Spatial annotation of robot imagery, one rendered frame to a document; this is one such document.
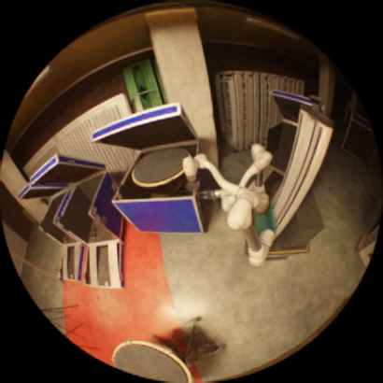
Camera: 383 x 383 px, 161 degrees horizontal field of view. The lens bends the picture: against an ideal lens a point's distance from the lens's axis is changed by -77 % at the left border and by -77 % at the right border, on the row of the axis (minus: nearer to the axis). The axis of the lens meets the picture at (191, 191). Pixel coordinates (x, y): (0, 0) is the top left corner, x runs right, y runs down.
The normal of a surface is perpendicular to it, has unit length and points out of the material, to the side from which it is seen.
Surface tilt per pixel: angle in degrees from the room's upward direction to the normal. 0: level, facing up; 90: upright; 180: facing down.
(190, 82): 90
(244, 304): 0
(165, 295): 0
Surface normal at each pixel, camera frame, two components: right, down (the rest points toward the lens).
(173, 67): 0.27, 0.66
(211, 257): -0.18, -0.68
